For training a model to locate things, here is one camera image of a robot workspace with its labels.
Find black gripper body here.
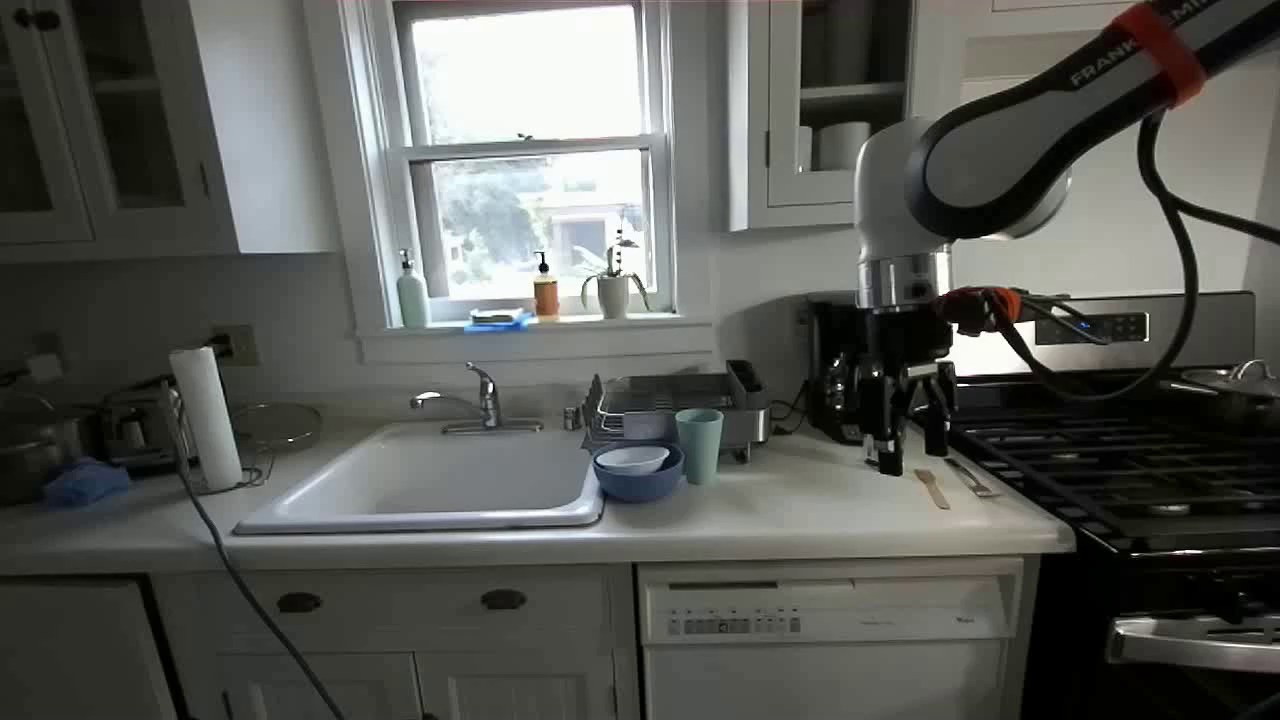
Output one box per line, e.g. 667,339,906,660
852,306,953,416

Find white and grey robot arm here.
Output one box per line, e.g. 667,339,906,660
852,0,1280,476

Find white dishwasher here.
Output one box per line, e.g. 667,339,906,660
636,559,1025,720

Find wooden spatula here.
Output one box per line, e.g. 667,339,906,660
913,467,953,513

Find black coffee maker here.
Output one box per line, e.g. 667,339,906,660
807,299,893,445

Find metal tongs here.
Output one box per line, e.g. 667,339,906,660
944,454,995,499

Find teal plastic cup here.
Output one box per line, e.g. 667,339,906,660
677,408,725,483

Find black gas stove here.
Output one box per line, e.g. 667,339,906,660
953,291,1280,720

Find white mugs in cabinet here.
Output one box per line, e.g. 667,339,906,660
795,120,874,173

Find blue bowl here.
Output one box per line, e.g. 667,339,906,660
591,445,683,502

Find grey dish drying rack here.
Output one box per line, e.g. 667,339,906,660
591,358,770,465

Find orange soap bottle on sill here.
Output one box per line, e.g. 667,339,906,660
534,253,559,318

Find chrome sink faucet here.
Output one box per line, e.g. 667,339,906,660
408,365,506,431

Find blue sponge on sill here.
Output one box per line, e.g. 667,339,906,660
463,306,529,336

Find white kitchen sink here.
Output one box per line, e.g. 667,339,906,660
236,425,603,537

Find white soap bottle on sill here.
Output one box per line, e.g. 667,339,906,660
395,249,428,326

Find white paper towel roll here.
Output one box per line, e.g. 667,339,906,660
168,348,243,493

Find silver toaster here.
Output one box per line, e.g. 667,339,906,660
100,382,180,471

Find white base cabinet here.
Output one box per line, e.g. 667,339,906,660
0,566,639,720

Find blue cloth on counter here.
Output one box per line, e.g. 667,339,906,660
45,454,134,508

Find metal pot on counter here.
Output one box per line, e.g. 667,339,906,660
0,411,79,502

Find right white wall cabinet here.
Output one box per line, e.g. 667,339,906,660
727,0,992,232

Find white wall cabinet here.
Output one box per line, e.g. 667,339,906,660
0,0,340,263
727,0,992,232

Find window with white frame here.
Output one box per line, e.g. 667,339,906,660
303,0,713,365

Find black power cable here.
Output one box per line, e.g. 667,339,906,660
158,382,351,720

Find left white wall cabinet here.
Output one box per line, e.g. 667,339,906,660
0,0,340,263

